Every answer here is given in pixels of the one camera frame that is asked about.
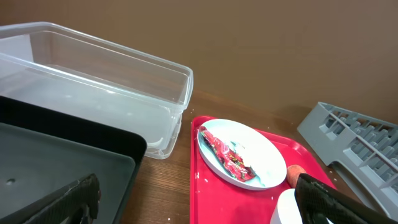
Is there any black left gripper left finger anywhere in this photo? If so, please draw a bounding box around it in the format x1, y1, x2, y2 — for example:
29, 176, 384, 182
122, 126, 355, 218
1, 174, 101, 224

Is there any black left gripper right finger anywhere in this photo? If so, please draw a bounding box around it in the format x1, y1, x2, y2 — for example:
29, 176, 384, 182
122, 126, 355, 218
295, 173, 397, 224

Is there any light blue bowl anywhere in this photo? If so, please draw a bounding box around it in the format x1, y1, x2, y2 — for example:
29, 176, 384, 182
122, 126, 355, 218
270, 189, 303, 224

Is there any orange carrot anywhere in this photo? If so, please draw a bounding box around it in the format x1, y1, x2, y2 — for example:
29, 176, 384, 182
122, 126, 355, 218
286, 165, 306, 188

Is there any white tissue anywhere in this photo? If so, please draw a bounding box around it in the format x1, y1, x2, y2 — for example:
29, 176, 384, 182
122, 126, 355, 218
231, 141, 262, 175

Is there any red snack wrapper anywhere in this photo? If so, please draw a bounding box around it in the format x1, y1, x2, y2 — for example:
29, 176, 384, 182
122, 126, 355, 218
199, 126, 256, 182

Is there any black waste tray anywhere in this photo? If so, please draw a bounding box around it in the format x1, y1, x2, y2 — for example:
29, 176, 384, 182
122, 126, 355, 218
1, 97, 147, 223

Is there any grey dishwasher rack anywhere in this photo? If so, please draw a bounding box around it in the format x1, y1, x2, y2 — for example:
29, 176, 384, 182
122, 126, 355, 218
297, 102, 397, 220

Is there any light blue plate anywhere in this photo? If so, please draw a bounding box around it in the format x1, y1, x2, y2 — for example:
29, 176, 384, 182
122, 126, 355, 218
195, 119, 287, 191

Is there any red serving tray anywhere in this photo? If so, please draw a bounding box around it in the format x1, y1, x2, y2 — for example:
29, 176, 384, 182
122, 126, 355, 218
190, 116, 335, 223

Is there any clear plastic bin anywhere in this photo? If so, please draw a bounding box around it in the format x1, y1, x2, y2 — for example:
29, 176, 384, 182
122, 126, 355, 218
1, 22, 193, 159

